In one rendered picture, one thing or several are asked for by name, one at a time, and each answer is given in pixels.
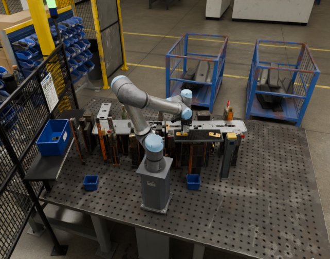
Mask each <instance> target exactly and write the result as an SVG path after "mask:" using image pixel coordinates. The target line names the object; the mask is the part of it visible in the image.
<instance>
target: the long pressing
mask: <svg viewBox="0 0 330 259"><path fill-rule="evenodd" d="M128 122H130V123H131V126H132V127H134V125H133V123H132V121H131V120H113V124H114V129H116V135H129V134H130V129H131V128H130V127H128V125H127V124H128ZM148 122H149V121H146V123H148ZM150 122H153V121H150ZM154 122H157V121H154ZM158 122H160V121H158ZM166 123H169V126H172V125H180V127H170V129H166V134H167V133H168V130H180V129H181V121H176V122H174V123H172V122H171V121H166ZM226 123H227V126H224V125H225V124H226ZM100 124H101V129H102V128H105V129H106V135H108V133H107V131H109V125H108V121H107V120H100ZM202 124H211V125H212V126H213V127H212V129H221V132H222V133H232V131H233V129H236V128H239V129H241V131H242V133H246V132H247V129H246V126H245V124H244V122H243V121H241V120H215V121H192V124H191V125H192V126H191V127H190V129H194V127H193V126H194V125H201V127H198V129H201V128H202ZM115 125H116V127H115ZM216 125H223V126H224V127H216ZM228 125H235V127H228ZM162 126H164V121H162ZM91 133H92V134H93V135H99V134H98V129H97V123H96V122H95V125H94V127H93V130H92V132H91Z"/></svg>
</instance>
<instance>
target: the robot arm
mask: <svg viewBox="0 0 330 259"><path fill-rule="evenodd" d="M111 88H112V91H113V92H114V93H115V95H116V97H117V99H118V100H119V102H120V103H121V104H123V105H124V107H125V109H126V111H127V113H128V115H129V117H130V119H131V121H132V123H133V125H134V128H135V129H134V132H135V136H136V138H137V139H138V140H139V142H140V143H141V145H142V146H143V148H144V149H145V151H146V159H145V161H144V168H145V169H146V170H147V171H148V172H151V173H159V172H161V171H163V170H164V169H165V167H166V161H165V159H164V157H163V140H162V138H161V137H160V136H159V135H156V134H154V133H153V131H152V129H151V126H150V125H149V124H148V123H146V120H145V118H144V116H143V114H142V111H141V109H143V108H149V109H153V110H157V111H160V112H164V113H168V114H173V115H176V116H174V117H172V118H171V122H172V123H174V122H176V121H178V120H180V119H181V133H182V135H183V133H186V132H189V130H188V128H189V127H190V126H192V125H191V124H192V117H193V110H192V109H191V103H192V92H191V91H190V90H188V89H184V90H182V91H181V95H177V96H173V97H169V98H167V99H161V98H157V97H153V96H150V95H148V94H147V93H146V92H143V91H141V90H139V89H138V88H137V87H136V86H135V85H134V84H133V83H132V82H131V81H130V80H129V78H127V77H126V76H117V77H115V78H114V79H113V80H112V83H111Z"/></svg>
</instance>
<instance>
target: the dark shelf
mask: <svg viewBox="0 0 330 259"><path fill-rule="evenodd" d="M84 112H86V110H85V109H64V110H63V111H62V113H61V115H60V117H59V119H58V120H60V119H68V122H69V126H70V129H71V134H70V137H69V140H68V142H67V145H66V147H65V150H64V152H63V154H62V155H59V156H42V155H41V153H40V152H39V153H38V155H37V157H36V158H35V160H34V162H33V164H32V165H31V167H30V169H29V170H28V172H27V174H26V176H25V177H24V181H25V182H36V181H56V179H57V177H58V175H59V173H60V170H61V168H62V166H63V164H64V161H65V159H66V157H67V154H68V152H69V150H70V148H71V145H72V143H73V141H74V139H75V138H74V135H73V132H72V128H71V125H70V121H69V120H70V118H75V119H76V124H77V128H78V129H79V127H80V124H79V119H80V118H83V114H84Z"/></svg>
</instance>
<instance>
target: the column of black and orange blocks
mask: <svg viewBox="0 0 330 259"><path fill-rule="evenodd" d="M69 121H70V125H71V128H72V132H73V135H74V138H75V142H76V145H77V149H78V152H79V156H80V159H81V163H82V165H86V163H87V160H86V158H85V155H84V150H83V146H82V143H81V140H80V136H79V132H78V131H79V130H78V128H77V124H76V119H75V118H70V120H69Z"/></svg>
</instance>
